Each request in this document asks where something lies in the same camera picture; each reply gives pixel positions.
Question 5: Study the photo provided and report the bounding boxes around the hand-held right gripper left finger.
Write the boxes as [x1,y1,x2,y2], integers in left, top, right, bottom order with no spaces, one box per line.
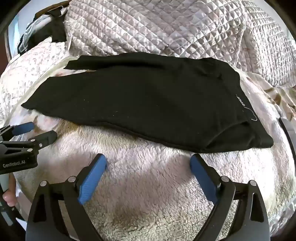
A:
[25,153,108,241]

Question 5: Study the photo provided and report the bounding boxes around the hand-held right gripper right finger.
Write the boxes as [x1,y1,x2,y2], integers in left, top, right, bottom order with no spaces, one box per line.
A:
[190,153,271,241]

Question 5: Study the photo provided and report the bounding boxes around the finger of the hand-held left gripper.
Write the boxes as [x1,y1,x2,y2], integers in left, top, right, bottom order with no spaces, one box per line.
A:
[0,122,36,142]
[0,130,58,158]

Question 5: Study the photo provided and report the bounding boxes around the black pants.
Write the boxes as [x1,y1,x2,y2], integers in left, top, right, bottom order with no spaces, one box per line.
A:
[21,52,274,154]

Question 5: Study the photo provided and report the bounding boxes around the person's left hand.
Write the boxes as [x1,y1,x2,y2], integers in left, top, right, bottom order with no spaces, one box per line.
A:
[2,173,18,207]

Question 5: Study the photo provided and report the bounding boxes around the fleece blanket with floral side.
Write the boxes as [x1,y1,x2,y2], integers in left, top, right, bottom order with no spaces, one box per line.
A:
[5,58,296,241]

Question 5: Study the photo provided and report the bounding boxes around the floral bed sheet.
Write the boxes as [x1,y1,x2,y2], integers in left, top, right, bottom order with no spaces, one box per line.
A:
[0,38,72,130]

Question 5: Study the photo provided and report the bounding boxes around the white cloth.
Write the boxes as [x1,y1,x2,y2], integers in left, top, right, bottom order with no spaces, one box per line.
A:
[22,15,52,52]

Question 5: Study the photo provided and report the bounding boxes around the dark cloth pile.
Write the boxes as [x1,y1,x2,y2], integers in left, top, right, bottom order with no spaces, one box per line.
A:
[17,9,70,56]

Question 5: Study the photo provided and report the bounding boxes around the wooden headboard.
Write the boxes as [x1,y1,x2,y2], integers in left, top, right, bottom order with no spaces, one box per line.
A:
[34,0,71,18]

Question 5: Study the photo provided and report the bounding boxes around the quilted beige bedspread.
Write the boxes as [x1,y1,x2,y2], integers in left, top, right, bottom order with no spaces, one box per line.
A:
[63,0,296,87]

